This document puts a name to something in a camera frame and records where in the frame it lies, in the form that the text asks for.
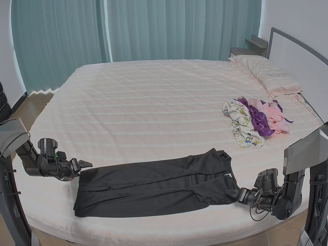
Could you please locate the pink garment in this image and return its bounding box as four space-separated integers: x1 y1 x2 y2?
249 99 290 137

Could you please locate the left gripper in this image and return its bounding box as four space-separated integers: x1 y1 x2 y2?
58 158 93 181

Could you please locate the grey bedside table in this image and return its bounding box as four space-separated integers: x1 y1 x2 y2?
230 34 268 59

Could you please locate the blue-green curtain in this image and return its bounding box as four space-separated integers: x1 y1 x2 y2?
11 0 113 93
105 0 263 61

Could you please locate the bed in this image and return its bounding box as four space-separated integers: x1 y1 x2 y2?
11 27 328 243

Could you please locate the black cable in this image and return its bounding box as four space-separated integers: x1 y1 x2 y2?
249 204 271 222
0 132 30 156

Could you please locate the cream pillow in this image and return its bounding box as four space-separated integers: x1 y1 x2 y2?
228 55 303 98

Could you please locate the purple satin garment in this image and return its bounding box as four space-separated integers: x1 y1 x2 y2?
238 98 294 137

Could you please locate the white printed garment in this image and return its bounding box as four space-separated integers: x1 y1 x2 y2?
222 98 265 149

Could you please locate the black T-shirt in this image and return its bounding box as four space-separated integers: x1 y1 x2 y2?
73 148 240 218

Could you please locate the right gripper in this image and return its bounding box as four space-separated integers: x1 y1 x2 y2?
237 187 258 206

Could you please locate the dark grey chest of drawers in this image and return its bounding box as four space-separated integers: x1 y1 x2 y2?
0 81 13 124

